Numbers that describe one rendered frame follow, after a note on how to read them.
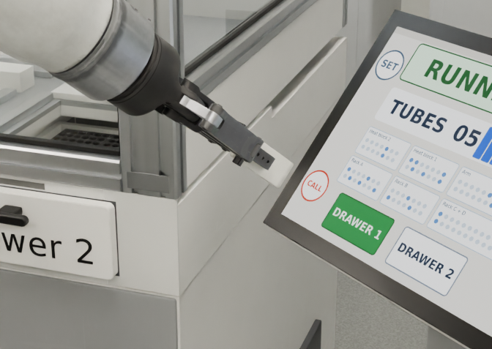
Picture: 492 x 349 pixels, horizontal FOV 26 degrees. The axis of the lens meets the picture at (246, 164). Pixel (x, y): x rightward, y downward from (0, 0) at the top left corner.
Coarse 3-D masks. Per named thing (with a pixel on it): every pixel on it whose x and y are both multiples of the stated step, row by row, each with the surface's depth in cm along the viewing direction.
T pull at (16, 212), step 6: (0, 210) 145; (6, 210) 145; (12, 210) 145; (18, 210) 145; (0, 216) 143; (6, 216) 143; (12, 216) 143; (18, 216) 143; (24, 216) 143; (0, 222) 144; (6, 222) 143; (12, 222) 143; (18, 222) 143; (24, 222) 142
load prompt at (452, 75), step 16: (432, 48) 124; (416, 64) 125; (432, 64) 123; (448, 64) 121; (464, 64) 120; (480, 64) 118; (416, 80) 123; (432, 80) 122; (448, 80) 120; (464, 80) 119; (480, 80) 117; (448, 96) 119; (464, 96) 118; (480, 96) 116
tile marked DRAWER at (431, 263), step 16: (400, 240) 115; (416, 240) 113; (432, 240) 112; (400, 256) 114; (416, 256) 112; (432, 256) 111; (448, 256) 110; (464, 256) 108; (400, 272) 113; (416, 272) 111; (432, 272) 110; (448, 272) 109; (432, 288) 109; (448, 288) 108
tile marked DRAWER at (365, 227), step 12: (336, 204) 123; (348, 204) 122; (360, 204) 121; (336, 216) 122; (348, 216) 121; (360, 216) 120; (372, 216) 119; (384, 216) 117; (324, 228) 122; (336, 228) 121; (348, 228) 120; (360, 228) 119; (372, 228) 118; (384, 228) 117; (348, 240) 119; (360, 240) 118; (372, 240) 117; (372, 252) 116
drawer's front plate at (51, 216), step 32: (0, 192) 146; (32, 192) 146; (0, 224) 148; (32, 224) 147; (64, 224) 145; (96, 224) 143; (0, 256) 151; (32, 256) 149; (64, 256) 147; (96, 256) 145
